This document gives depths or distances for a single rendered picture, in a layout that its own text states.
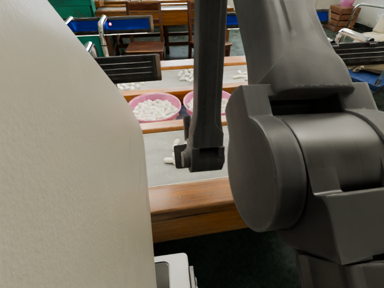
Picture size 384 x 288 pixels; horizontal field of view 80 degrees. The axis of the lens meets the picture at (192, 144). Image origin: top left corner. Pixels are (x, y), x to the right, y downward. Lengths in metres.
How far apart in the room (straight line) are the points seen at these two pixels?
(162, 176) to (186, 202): 0.15
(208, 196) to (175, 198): 0.10
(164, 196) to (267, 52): 0.61
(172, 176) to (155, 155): 0.13
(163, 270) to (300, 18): 0.31
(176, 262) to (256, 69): 0.26
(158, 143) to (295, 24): 0.82
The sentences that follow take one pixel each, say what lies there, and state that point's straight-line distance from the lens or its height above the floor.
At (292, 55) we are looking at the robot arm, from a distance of 0.18.
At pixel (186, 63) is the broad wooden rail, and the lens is 1.66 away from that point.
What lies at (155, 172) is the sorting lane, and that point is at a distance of 0.84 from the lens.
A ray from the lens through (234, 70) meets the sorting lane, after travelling 1.64.
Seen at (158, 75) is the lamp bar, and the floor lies 1.06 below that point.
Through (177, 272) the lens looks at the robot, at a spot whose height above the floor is 1.04.
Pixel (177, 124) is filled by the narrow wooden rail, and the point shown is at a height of 0.76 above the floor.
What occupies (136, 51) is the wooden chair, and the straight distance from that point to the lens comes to 2.91.
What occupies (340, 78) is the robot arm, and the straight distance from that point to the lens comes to 0.19.
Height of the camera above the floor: 1.35
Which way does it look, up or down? 40 degrees down
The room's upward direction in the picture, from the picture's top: straight up
